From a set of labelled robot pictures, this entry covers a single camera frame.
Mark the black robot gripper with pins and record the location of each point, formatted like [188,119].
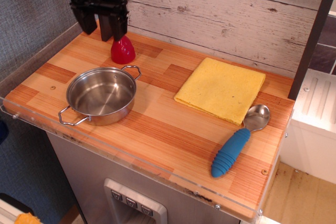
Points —
[118,22]

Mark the red toy pepper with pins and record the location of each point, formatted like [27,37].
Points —
[122,51]

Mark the yellow folded cloth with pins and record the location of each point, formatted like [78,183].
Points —
[220,89]

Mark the stainless steel pot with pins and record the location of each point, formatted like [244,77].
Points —
[102,95]

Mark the clear acrylic edge guard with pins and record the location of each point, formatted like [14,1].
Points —
[175,145]

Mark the silver toy fridge dispenser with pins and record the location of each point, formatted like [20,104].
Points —
[129,206]

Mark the yellow object bottom left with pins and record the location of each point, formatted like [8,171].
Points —
[27,218]

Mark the white ribbed toy sink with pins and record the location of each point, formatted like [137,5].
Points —
[309,142]

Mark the blue-handled metal spoon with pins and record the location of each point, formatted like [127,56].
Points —
[257,118]

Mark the dark right support post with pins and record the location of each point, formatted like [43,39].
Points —
[314,36]

